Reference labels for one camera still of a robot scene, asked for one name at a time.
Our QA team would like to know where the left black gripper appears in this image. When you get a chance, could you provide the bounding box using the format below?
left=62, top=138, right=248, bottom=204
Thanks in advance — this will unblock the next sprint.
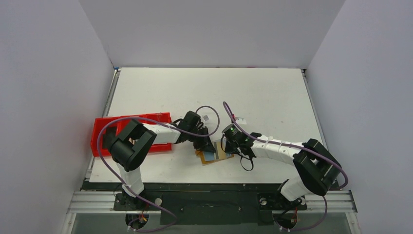
left=188, top=126, right=215, bottom=153

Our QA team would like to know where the yellow leather card holder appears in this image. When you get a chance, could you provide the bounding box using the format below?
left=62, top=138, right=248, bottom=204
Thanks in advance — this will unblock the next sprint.
left=195, top=141, right=234, bottom=165

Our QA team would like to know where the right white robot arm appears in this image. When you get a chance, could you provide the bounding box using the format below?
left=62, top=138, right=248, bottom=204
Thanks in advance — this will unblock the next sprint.
left=222, top=124, right=341, bottom=208

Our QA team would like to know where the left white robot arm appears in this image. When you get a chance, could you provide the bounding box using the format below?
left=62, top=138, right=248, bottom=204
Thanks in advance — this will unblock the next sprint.
left=103, top=111, right=216, bottom=210

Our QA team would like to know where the red plastic tray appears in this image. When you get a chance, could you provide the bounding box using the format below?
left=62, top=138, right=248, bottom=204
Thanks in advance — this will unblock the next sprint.
left=90, top=112, right=171, bottom=157

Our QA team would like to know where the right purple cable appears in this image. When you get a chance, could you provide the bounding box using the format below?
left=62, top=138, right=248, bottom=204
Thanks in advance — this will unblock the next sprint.
left=223, top=101, right=349, bottom=191

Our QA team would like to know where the purple cable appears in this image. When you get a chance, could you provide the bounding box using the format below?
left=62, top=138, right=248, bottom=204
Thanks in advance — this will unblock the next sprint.
left=96, top=105, right=221, bottom=207
left=223, top=101, right=349, bottom=191

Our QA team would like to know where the black looped cable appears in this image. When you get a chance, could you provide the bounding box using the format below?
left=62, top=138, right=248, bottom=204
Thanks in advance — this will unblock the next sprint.
left=239, top=153, right=255, bottom=172

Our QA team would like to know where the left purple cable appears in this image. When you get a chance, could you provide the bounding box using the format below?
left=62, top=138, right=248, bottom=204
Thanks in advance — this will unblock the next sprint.
left=96, top=105, right=221, bottom=207

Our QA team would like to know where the aluminium rail frame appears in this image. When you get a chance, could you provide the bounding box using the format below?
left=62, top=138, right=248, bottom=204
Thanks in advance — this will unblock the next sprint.
left=67, top=191, right=357, bottom=214

